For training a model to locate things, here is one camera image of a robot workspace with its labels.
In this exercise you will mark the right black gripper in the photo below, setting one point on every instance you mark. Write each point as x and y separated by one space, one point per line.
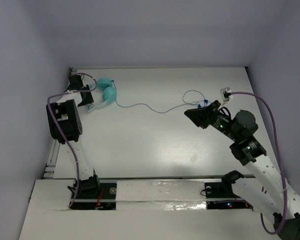
203 115

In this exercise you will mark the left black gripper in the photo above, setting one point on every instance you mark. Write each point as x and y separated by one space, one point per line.
86 97

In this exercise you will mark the teal cat ear headphones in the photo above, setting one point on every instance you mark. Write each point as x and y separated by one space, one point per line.
109 93

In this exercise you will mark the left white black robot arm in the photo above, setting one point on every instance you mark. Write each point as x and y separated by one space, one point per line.
65 126

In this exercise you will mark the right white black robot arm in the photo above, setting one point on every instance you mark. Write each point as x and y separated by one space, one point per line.
278 202

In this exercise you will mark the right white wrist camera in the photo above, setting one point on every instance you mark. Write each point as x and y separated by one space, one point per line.
226 94

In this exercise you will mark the left aluminium side rail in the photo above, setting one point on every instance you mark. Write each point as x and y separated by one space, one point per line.
51 162

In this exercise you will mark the aluminium rail with foam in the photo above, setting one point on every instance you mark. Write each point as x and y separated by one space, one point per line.
154 194

